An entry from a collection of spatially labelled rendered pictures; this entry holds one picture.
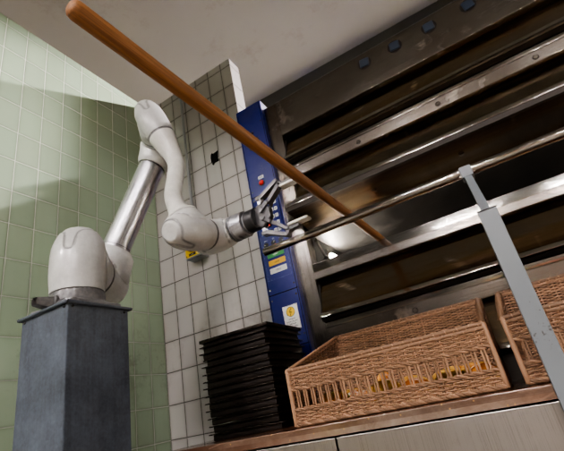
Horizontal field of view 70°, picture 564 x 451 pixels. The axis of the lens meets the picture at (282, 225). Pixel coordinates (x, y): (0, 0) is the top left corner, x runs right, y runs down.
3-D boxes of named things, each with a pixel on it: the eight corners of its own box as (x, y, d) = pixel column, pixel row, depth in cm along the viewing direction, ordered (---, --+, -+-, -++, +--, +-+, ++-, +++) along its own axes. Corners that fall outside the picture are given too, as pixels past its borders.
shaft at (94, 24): (74, 5, 54) (75, -9, 56) (61, 18, 56) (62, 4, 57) (405, 256, 194) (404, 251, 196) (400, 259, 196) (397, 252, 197)
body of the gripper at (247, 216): (252, 215, 136) (275, 204, 133) (256, 237, 133) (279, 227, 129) (239, 208, 130) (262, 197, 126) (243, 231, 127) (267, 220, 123)
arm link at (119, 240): (56, 293, 132) (82, 309, 152) (103, 304, 131) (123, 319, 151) (143, 114, 165) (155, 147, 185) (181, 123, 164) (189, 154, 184)
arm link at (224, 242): (246, 244, 137) (224, 243, 126) (212, 259, 144) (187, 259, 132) (238, 216, 140) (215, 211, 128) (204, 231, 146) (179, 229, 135)
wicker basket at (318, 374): (351, 411, 149) (333, 336, 161) (514, 380, 128) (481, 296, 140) (291, 429, 109) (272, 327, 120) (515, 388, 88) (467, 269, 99)
